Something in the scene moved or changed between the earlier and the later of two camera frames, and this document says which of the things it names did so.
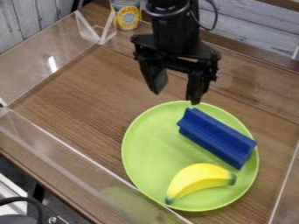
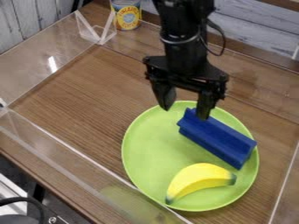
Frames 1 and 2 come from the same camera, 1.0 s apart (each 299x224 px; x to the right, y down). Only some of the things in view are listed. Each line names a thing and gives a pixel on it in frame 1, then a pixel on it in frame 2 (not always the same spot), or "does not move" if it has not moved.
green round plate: [155, 156] does not move
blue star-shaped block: [219, 136] does not move
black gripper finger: [197, 84] → [209, 97]
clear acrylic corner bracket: [96, 33] does not move
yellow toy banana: [197, 176] does not move
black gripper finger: [155, 73] → [165, 93]
